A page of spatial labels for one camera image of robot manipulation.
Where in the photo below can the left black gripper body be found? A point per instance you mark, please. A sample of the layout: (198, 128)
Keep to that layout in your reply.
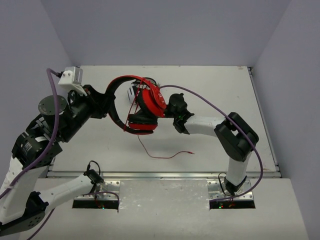
(97, 100)

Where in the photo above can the red black headphones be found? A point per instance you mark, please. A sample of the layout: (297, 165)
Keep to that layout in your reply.
(151, 106)

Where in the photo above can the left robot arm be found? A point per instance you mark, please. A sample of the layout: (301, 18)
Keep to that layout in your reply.
(21, 206)

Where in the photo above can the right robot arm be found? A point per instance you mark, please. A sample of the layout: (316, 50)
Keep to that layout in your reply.
(235, 135)

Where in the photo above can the white black headphones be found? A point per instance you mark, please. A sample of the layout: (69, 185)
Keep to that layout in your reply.
(131, 93)

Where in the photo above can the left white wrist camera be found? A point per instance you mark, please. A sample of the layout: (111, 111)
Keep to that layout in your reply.
(71, 79)

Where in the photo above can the aluminium mounting rail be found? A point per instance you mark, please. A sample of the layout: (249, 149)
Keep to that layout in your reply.
(133, 175)

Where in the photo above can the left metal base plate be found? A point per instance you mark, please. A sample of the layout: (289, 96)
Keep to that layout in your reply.
(105, 192)

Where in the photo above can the metal base plate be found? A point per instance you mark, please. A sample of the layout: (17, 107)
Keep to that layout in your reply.
(215, 191)
(105, 192)

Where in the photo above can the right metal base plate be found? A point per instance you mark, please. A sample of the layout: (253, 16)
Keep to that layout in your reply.
(215, 191)

